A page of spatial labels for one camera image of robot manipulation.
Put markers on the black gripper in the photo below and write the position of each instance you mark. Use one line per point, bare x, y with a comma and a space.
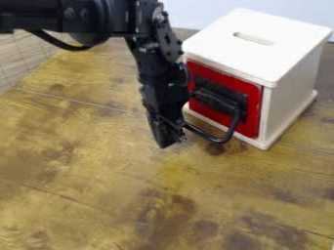
165, 94

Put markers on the red drawer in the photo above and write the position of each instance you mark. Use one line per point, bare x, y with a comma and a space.
230, 89

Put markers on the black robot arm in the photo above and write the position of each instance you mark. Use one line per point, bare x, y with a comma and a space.
78, 24

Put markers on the white wooden cabinet box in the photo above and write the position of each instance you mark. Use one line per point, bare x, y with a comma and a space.
274, 53

